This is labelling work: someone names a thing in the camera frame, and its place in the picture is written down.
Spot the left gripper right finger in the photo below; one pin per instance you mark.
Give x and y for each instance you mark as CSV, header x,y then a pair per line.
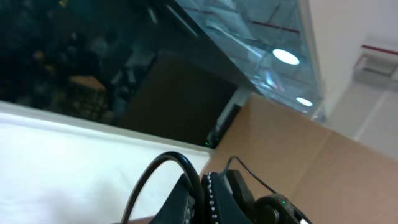
x,y
220,206

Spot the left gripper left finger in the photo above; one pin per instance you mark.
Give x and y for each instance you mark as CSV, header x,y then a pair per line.
x,y
178,207

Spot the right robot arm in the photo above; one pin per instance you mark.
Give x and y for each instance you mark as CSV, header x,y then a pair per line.
x,y
274,208

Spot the cardboard box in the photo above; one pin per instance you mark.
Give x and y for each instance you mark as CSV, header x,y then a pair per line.
x,y
328,176

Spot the dark glass window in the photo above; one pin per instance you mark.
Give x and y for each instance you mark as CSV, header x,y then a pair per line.
x,y
175,69

